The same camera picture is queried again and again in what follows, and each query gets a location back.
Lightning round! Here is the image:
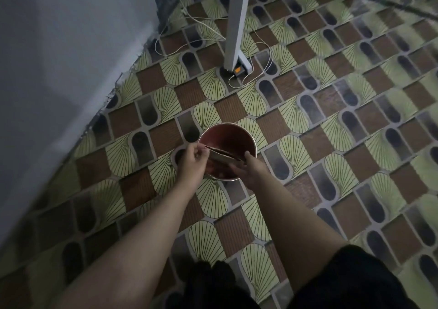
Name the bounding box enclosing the person's black shirt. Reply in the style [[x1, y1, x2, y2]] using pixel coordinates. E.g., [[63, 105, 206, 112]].
[[183, 245, 411, 309]]

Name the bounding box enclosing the person's left hand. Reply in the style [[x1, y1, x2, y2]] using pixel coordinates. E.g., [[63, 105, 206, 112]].
[[172, 143, 210, 197]]

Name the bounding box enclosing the person's right hand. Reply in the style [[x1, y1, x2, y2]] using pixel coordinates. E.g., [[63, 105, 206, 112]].
[[228, 150, 271, 192]]

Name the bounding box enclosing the person's left forearm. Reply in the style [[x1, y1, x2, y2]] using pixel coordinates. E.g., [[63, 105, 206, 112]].
[[51, 182, 199, 309]]

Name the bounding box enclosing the person's right forearm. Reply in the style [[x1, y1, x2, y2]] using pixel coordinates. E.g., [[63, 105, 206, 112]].
[[253, 172, 349, 292]]

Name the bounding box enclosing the white stand pole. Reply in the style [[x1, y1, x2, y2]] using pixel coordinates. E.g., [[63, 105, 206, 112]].
[[219, 0, 255, 80]]

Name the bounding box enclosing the jackfruit chips bag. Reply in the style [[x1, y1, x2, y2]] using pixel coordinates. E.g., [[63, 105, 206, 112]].
[[204, 145, 246, 165]]

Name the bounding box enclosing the white cable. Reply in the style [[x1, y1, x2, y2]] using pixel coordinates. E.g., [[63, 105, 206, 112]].
[[154, 37, 275, 90], [169, 0, 228, 43]]

